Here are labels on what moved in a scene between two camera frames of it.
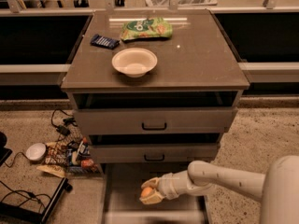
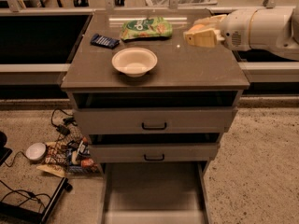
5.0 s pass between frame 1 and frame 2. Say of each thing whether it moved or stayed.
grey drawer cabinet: stayed
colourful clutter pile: stayed
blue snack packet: stayed
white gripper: moved
